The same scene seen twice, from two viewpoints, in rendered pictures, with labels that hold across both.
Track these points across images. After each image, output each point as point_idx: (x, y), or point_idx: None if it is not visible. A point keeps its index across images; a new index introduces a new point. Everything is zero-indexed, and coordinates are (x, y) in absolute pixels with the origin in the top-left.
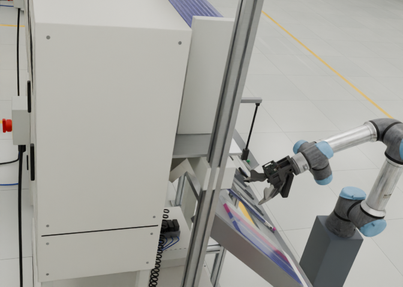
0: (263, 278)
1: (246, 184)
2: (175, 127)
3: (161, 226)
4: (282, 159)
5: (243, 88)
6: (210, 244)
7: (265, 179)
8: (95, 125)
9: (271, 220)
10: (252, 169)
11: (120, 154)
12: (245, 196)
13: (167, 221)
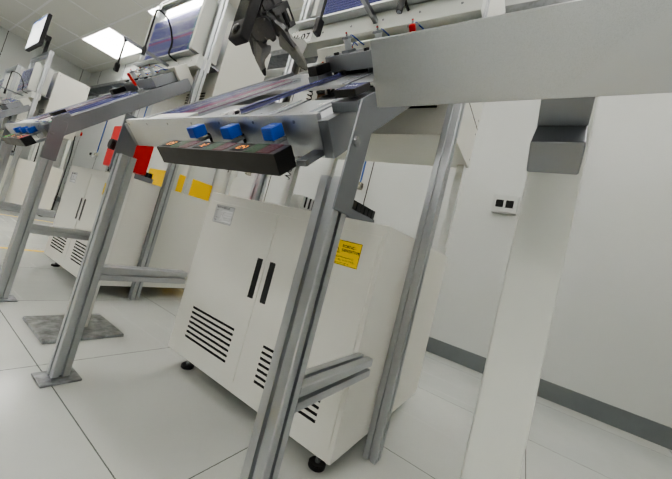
0: None
1: (326, 118)
2: None
3: (306, 99)
4: None
5: None
6: (315, 377)
7: (279, 40)
8: None
9: (218, 116)
10: (304, 41)
11: None
12: (295, 109)
13: (306, 98)
